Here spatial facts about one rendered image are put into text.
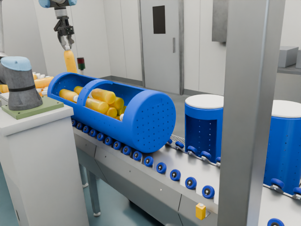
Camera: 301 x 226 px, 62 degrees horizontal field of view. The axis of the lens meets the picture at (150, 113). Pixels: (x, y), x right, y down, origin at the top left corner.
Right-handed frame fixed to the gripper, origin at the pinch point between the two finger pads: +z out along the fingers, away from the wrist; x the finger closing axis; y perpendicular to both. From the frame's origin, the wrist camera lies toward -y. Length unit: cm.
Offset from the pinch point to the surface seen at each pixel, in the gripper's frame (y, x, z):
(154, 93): 94, -19, 12
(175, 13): -148, 337, 2
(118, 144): 77, -30, 37
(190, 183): 121, -34, 37
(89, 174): 13, -13, 95
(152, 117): 94, -22, 22
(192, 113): 86, 23, 40
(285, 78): 68, 317, 102
